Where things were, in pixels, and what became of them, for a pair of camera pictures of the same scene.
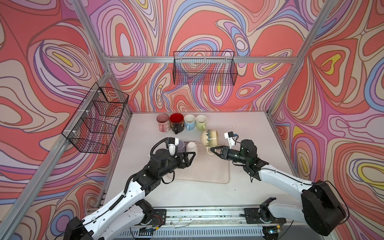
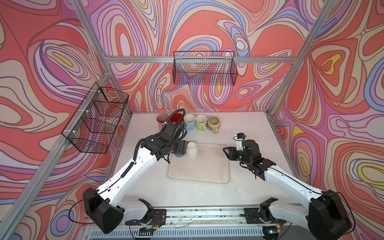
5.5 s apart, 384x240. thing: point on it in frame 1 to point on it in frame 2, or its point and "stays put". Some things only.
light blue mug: x=189 y=122 stays put
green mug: x=201 y=122 stays put
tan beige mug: x=210 y=139 to x=213 y=123
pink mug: x=163 y=121 stays put
